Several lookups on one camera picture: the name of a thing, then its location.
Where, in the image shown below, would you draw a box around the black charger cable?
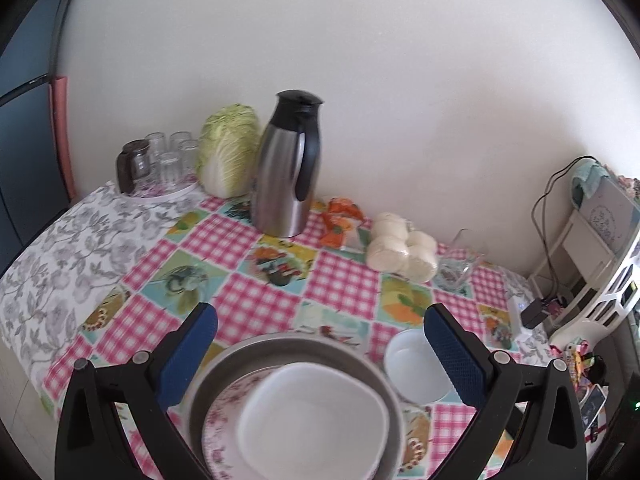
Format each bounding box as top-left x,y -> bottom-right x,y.
531,156 -> 601,302

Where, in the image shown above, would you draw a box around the stainless steel basin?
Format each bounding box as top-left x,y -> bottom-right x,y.
184,337 -> 405,480

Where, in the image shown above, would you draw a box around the white round tray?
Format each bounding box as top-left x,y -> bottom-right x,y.
120,177 -> 200,205

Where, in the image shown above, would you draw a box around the colourful candy packets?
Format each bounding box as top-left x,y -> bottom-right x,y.
550,340 -> 601,391

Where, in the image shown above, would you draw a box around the stainless steel thermos jug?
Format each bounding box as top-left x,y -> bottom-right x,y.
250,90 -> 325,238

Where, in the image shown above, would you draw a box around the white plastic chair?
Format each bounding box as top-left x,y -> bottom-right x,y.
549,230 -> 640,348

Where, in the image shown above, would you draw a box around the clear drinking glass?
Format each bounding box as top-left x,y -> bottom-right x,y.
170,131 -> 200,181
159,152 -> 184,191
134,155 -> 162,190
146,132 -> 167,162

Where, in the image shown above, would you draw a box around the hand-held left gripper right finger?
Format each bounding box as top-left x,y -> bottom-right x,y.
424,303 -> 588,480

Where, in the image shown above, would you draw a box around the bag of steamed buns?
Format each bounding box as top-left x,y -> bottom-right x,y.
366,211 -> 438,283

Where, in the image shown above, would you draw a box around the white square bowl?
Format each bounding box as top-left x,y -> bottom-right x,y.
236,362 -> 391,480

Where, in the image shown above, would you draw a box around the small white bowl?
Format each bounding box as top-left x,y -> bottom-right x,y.
383,329 -> 456,406

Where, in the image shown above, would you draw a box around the white power strip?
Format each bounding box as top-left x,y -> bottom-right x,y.
505,297 -> 526,336

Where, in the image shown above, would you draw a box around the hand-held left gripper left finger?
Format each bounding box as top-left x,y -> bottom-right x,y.
55,302 -> 219,480

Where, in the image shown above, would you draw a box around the glass mug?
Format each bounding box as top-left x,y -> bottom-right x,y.
434,228 -> 486,291

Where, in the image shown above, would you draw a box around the napa cabbage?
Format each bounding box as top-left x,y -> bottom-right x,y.
195,104 -> 262,197

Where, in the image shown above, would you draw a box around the round floral plate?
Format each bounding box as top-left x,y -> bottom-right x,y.
201,366 -> 382,480

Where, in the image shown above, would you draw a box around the grey floral tablecloth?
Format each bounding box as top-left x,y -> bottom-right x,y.
0,180 -> 551,396

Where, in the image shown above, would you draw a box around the teal cloth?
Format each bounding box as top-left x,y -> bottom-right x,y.
570,162 -> 614,209

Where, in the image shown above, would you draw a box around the black power adapter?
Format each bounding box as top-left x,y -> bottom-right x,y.
521,298 -> 551,330

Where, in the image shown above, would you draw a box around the orange snack packet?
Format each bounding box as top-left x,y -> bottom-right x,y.
320,197 -> 373,253

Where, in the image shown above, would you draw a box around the blue cabinet door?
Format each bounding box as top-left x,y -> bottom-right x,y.
0,0 -> 81,261

